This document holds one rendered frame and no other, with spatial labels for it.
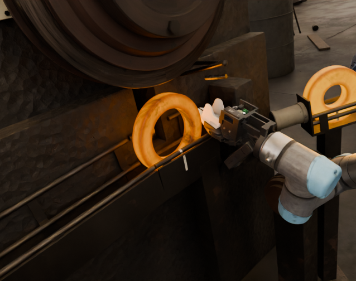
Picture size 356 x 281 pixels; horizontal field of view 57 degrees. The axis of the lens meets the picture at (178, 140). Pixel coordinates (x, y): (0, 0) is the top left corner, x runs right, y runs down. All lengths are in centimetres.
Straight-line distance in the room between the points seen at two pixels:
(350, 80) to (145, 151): 58
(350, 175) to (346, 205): 95
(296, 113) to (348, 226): 79
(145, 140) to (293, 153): 31
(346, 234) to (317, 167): 92
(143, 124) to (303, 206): 38
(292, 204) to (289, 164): 10
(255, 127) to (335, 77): 31
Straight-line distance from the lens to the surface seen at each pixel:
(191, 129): 80
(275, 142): 71
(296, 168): 69
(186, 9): 63
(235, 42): 101
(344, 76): 99
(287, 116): 94
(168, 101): 73
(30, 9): 57
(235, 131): 74
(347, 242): 155
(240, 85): 87
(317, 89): 96
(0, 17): 70
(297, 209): 77
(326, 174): 68
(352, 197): 178
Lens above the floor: 107
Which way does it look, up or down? 26 degrees down
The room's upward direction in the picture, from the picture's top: 12 degrees counter-clockwise
